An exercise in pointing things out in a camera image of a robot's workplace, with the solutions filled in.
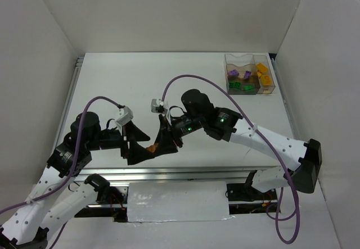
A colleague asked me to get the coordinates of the brown lego plate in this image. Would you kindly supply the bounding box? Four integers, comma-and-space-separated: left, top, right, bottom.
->
146, 143, 159, 153

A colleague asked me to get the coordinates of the green rounded lego brick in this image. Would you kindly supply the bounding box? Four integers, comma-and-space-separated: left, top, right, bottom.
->
242, 85, 254, 91

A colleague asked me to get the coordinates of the purple lego plate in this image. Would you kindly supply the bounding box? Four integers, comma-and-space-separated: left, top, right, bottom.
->
243, 70, 252, 79

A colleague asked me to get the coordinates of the yellow butterfly lego brick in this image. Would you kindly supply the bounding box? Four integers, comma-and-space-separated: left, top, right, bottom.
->
260, 75, 272, 86

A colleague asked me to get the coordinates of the yellow rectangular lego brick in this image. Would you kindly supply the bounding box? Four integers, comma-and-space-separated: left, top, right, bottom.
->
256, 63, 268, 74

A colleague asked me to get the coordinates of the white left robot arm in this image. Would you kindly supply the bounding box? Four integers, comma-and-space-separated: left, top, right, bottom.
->
1, 110, 152, 248

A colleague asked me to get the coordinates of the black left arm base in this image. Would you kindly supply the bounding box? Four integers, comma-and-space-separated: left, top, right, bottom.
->
75, 186, 128, 223

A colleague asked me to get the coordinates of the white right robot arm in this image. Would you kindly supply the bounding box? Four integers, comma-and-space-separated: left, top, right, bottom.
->
151, 89, 322, 194

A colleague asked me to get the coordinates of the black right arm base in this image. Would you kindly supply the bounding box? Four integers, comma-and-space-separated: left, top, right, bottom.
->
225, 183, 278, 203

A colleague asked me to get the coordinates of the clear stepped sorting container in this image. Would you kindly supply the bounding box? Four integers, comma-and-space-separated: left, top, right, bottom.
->
224, 53, 260, 95

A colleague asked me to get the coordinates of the white foil cover panel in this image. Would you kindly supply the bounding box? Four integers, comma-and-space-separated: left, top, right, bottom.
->
127, 181, 230, 223

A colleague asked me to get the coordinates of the clear narrow sorting bin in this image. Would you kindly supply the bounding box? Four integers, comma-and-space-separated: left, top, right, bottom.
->
254, 55, 276, 94

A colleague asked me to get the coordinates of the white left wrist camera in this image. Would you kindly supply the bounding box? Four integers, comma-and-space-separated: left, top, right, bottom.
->
115, 106, 133, 128

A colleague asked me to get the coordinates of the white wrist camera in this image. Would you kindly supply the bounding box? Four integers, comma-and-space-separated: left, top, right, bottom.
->
115, 106, 133, 128
151, 98, 172, 125

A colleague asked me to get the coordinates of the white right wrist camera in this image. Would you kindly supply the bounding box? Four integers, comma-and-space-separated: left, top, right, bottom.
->
151, 98, 172, 125

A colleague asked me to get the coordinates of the aluminium table edge rail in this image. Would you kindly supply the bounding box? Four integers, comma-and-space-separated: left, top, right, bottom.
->
75, 166, 269, 184

